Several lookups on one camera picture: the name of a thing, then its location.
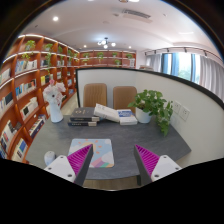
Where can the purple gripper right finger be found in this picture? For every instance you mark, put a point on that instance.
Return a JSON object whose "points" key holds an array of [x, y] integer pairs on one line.
{"points": [[153, 167]]}

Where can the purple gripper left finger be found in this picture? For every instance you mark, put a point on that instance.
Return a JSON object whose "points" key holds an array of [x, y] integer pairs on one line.
{"points": [[73, 167]]}

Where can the white computer mouse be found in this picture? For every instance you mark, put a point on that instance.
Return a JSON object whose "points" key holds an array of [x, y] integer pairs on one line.
{"points": [[49, 157]]}

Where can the colourful mouse pad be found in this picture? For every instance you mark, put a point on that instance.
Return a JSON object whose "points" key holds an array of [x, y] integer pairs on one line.
{"points": [[102, 151]]}

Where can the dark bottom book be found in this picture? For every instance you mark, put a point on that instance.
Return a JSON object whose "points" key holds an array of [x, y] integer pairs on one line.
{"points": [[82, 123]]}

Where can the dark book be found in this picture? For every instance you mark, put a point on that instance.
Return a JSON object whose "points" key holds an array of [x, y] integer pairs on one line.
{"points": [[82, 123], [84, 114]]}

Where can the white blue book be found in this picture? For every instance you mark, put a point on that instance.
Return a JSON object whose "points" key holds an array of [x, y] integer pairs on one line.
{"points": [[127, 117]]}

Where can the dark top book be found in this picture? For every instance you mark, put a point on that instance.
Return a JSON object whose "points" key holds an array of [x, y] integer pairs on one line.
{"points": [[84, 114]]}

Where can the open white book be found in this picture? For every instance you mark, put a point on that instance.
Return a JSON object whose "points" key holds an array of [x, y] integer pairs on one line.
{"points": [[106, 113]]}

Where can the green potted plant white pot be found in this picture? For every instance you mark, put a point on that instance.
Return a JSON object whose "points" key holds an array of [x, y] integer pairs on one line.
{"points": [[152, 102]]}

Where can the white desk partition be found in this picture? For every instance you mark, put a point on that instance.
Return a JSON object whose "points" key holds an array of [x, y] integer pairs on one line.
{"points": [[198, 116]]}

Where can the right tan chair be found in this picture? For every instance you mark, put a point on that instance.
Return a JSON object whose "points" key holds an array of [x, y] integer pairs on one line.
{"points": [[123, 96]]}

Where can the tan chair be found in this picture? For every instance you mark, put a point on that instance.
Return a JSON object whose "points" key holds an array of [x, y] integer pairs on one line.
{"points": [[123, 96], [95, 93]]}

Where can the left tan chair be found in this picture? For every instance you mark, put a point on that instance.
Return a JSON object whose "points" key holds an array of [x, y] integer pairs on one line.
{"points": [[95, 93]]}

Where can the white vase with pink flowers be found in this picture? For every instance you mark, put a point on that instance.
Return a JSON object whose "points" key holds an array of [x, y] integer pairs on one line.
{"points": [[53, 95]]}

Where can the blue white window curtains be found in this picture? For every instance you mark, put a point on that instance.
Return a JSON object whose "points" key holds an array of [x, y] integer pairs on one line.
{"points": [[192, 67]]}

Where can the orange wooden bookshelf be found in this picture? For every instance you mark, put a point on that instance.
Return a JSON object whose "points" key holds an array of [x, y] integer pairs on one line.
{"points": [[31, 63]]}

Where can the ceiling chandelier lamp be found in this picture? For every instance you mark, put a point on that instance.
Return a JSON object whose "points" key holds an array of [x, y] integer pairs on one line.
{"points": [[105, 43]]}

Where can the ceiling air vent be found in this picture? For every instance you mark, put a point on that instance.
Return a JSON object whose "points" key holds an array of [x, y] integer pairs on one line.
{"points": [[136, 15]]}

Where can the white wall socket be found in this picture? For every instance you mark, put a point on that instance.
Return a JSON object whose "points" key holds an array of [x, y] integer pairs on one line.
{"points": [[182, 111]]}

